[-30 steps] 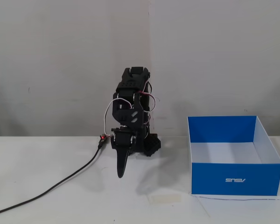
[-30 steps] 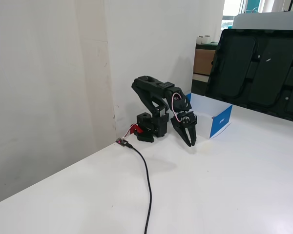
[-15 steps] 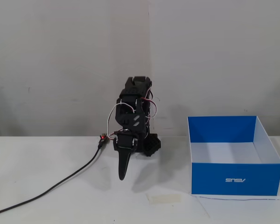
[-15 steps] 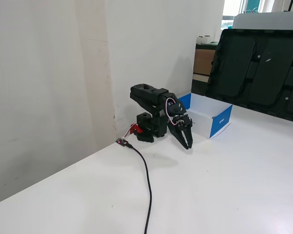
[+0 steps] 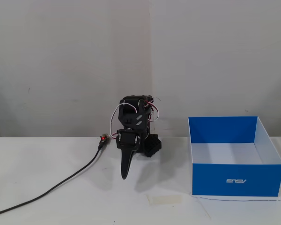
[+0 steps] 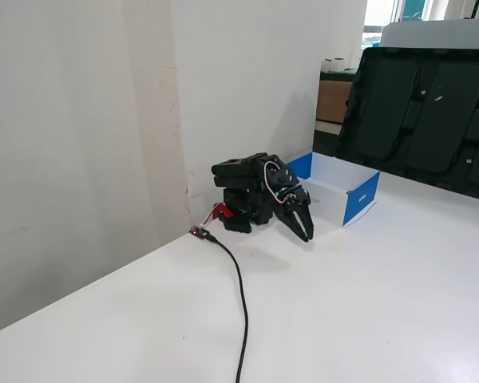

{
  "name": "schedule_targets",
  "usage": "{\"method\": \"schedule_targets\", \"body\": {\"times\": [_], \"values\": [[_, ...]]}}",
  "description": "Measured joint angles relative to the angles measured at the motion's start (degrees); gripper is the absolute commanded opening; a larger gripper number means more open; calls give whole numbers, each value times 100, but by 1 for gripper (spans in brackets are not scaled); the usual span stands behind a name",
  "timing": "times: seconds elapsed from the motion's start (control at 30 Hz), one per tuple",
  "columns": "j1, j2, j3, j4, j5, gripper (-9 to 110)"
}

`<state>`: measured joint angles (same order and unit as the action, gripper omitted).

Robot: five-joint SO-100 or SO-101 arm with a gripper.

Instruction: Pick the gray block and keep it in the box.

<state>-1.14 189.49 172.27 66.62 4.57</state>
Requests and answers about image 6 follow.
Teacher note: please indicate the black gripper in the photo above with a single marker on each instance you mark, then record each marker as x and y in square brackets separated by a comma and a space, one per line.
[294, 204]

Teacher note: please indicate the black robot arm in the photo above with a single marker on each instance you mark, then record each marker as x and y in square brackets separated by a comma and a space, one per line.
[239, 171]

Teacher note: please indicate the blue and white cardboard box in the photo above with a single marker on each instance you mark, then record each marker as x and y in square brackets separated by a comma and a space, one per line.
[359, 199]

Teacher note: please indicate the brown cardboard box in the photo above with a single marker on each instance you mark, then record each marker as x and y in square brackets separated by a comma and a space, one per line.
[331, 101]

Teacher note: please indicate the dark green box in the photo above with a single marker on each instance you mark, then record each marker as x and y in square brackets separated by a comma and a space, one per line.
[339, 76]

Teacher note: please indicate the red table clamp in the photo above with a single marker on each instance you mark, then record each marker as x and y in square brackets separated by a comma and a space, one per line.
[222, 211]

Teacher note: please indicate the small controller board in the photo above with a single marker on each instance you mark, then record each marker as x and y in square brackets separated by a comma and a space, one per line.
[197, 232]

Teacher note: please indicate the black plastic tray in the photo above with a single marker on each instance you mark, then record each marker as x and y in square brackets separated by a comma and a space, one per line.
[423, 119]

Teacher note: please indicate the light gray rounded panel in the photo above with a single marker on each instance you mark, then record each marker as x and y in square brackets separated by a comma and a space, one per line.
[435, 34]

